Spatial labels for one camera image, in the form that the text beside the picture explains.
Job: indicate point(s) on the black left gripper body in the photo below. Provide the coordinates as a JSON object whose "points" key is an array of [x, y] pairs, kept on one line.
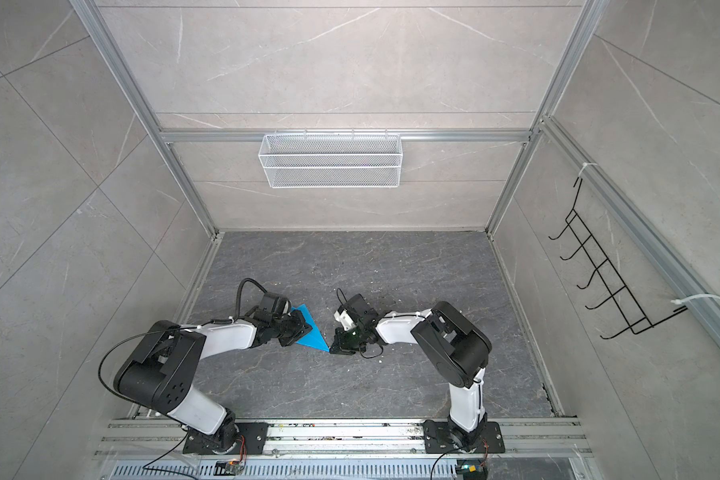
{"points": [[290, 329]]}

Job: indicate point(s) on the blue square paper sheet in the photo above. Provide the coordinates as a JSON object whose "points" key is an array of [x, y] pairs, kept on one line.
{"points": [[314, 338]]}

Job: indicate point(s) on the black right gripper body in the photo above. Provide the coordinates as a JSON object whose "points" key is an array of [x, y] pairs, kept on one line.
{"points": [[351, 341]]}

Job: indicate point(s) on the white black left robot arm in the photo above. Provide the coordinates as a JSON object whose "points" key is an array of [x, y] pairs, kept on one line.
{"points": [[254, 328]]}

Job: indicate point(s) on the aluminium front rail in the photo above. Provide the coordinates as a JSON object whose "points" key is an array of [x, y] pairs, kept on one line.
{"points": [[345, 438]]}

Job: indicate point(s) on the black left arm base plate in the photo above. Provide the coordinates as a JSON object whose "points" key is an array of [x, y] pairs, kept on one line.
{"points": [[229, 440]]}

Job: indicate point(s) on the white wire mesh basket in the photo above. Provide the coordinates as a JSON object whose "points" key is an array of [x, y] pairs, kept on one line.
{"points": [[331, 160]]}

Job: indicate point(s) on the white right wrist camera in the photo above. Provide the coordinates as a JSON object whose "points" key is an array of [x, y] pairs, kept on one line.
{"points": [[342, 316]]}

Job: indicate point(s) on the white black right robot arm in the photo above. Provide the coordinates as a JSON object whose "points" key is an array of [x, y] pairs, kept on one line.
{"points": [[457, 349]]}

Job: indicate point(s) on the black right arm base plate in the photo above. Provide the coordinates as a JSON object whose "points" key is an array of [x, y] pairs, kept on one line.
{"points": [[463, 437]]}

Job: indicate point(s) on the black wire hook rack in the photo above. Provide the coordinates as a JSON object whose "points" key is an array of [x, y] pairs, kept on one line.
{"points": [[634, 317]]}

